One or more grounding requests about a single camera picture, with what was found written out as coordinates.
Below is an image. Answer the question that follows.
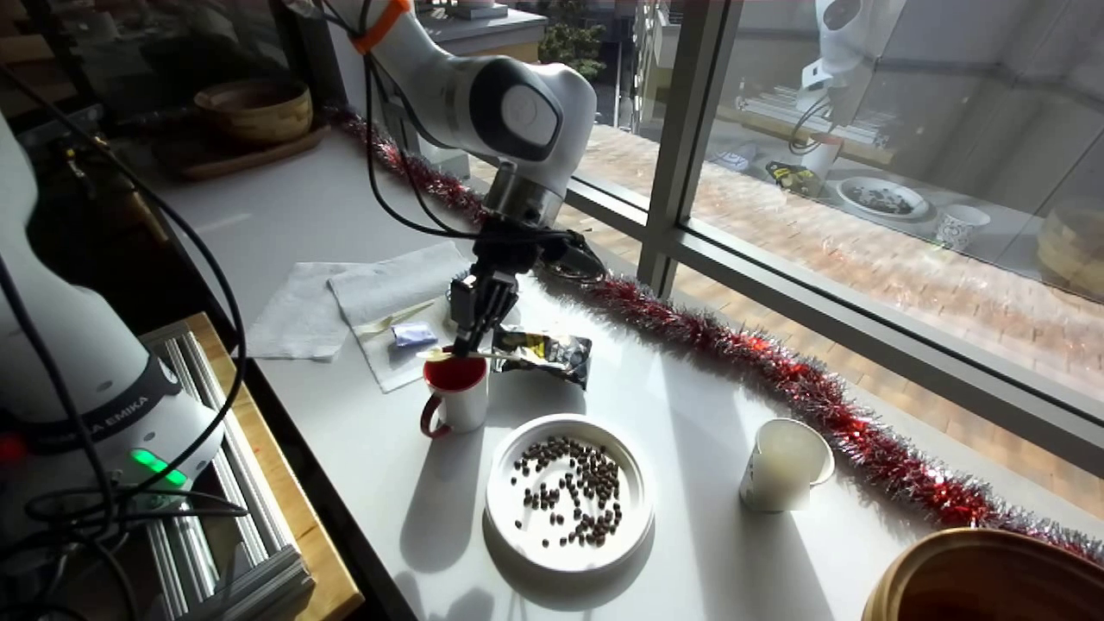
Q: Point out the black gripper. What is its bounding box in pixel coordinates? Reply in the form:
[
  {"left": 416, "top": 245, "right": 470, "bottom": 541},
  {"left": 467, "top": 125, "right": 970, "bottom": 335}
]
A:
[{"left": 448, "top": 219, "right": 607, "bottom": 348}]

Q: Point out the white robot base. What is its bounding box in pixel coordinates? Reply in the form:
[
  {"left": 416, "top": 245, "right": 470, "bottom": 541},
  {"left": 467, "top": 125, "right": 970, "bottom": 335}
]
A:
[{"left": 0, "top": 122, "right": 223, "bottom": 541}]

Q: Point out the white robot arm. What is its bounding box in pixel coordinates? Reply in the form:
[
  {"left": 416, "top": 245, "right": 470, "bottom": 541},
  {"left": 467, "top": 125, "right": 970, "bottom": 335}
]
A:
[{"left": 306, "top": 0, "right": 605, "bottom": 356}]

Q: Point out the white plate with beans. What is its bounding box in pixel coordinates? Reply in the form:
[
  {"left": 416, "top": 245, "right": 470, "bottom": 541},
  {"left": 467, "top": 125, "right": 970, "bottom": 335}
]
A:
[{"left": 485, "top": 416, "right": 653, "bottom": 577}]

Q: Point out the patterned paper cup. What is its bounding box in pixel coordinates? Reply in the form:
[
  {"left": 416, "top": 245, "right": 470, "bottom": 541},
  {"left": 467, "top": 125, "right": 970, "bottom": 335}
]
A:
[{"left": 738, "top": 417, "right": 835, "bottom": 513}]

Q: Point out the blue white small packet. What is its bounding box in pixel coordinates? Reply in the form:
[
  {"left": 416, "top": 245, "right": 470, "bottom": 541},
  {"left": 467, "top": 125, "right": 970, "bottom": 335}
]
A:
[{"left": 388, "top": 324, "right": 439, "bottom": 351}]

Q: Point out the white mug red interior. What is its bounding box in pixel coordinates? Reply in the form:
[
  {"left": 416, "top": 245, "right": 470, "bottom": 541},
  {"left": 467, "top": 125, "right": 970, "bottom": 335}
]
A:
[{"left": 422, "top": 351, "right": 488, "bottom": 437}]

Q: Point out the black yellow snack bag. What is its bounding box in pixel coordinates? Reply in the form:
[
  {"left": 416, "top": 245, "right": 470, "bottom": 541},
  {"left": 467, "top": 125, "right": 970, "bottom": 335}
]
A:
[{"left": 493, "top": 327, "right": 593, "bottom": 387}]

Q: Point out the beige plastic fork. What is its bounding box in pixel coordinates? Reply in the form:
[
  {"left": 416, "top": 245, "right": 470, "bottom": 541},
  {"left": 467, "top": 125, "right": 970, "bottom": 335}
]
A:
[{"left": 352, "top": 301, "right": 436, "bottom": 338}]

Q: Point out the lower white paper towel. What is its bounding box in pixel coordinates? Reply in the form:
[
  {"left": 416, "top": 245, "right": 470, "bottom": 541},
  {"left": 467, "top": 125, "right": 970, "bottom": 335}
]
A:
[{"left": 244, "top": 264, "right": 352, "bottom": 361}]

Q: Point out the red silver tinsel garland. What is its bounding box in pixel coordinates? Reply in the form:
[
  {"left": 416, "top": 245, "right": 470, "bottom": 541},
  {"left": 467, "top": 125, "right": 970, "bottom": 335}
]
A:
[{"left": 342, "top": 113, "right": 1104, "bottom": 565}]

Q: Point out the woven basket on tray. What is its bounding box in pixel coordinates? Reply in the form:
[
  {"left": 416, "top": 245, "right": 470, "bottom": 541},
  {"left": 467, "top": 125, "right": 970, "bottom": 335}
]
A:
[{"left": 161, "top": 79, "right": 325, "bottom": 179}]

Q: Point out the wooden board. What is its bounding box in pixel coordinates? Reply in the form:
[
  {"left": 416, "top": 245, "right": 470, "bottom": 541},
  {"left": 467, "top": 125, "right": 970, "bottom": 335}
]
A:
[{"left": 184, "top": 312, "right": 364, "bottom": 621}]

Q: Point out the grey metal rack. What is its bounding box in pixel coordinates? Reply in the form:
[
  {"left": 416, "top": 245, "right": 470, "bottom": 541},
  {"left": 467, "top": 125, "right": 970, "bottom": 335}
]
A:
[{"left": 135, "top": 324, "right": 316, "bottom": 621}]

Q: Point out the wooden bowl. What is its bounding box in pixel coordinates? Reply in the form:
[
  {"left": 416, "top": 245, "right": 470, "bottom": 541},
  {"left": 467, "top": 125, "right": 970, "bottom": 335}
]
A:
[{"left": 863, "top": 527, "right": 1104, "bottom": 621}]

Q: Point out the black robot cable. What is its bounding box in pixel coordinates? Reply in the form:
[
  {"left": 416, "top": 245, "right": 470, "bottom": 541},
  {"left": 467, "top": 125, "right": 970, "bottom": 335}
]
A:
[{"left": 0, "top": 0, "right": 497, "bottom": 621}]

